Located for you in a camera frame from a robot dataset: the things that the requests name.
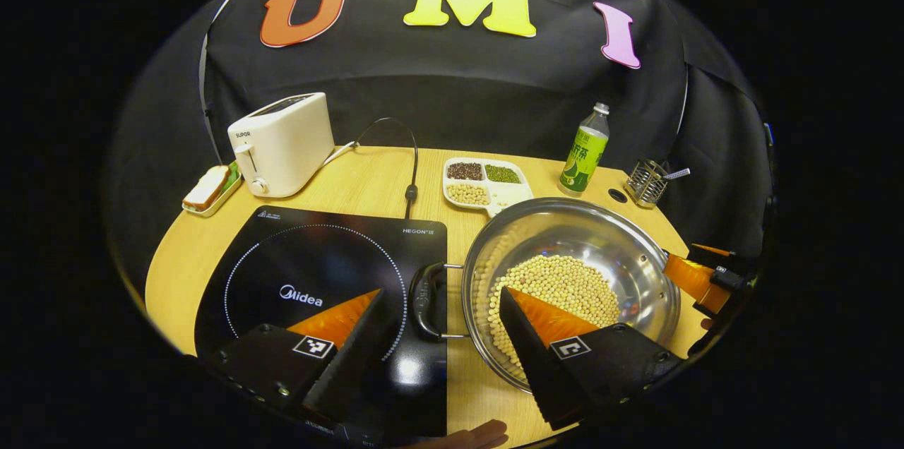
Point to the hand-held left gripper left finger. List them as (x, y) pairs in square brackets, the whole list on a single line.
[(353, 364)]

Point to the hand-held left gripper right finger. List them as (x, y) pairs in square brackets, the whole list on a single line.
[(526, 357)]

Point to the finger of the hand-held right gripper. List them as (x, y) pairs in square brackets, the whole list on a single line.
[(688, 278), (710, 255)]

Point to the large soybean heap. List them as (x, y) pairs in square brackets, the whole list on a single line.
[(565, 283)]

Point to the black induction cooktop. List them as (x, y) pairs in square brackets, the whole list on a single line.
[(304, 258)]

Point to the green drink bottle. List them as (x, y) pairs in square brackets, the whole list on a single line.
[(585, 156)]

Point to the white divided dish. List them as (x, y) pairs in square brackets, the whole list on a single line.
[(512, 193)]

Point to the small soybean heap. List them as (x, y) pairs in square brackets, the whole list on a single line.
[(467, 193)]

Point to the green mung bean heap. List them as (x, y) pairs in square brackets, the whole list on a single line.
[(503, 174)]

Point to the dark red bean heap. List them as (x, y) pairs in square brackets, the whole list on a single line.
[(465, 171)]

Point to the white toaster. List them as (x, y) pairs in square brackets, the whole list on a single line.
[(289, 145)]

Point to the bread slice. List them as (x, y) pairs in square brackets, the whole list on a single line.
[(206, 188)]

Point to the black backdrop cloth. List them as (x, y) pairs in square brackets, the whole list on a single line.
[(459, 89)]

